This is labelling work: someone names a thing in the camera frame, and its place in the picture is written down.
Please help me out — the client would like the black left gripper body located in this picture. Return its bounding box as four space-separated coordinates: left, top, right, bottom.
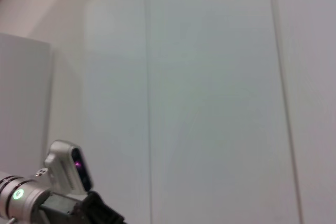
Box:
39 190 125 224

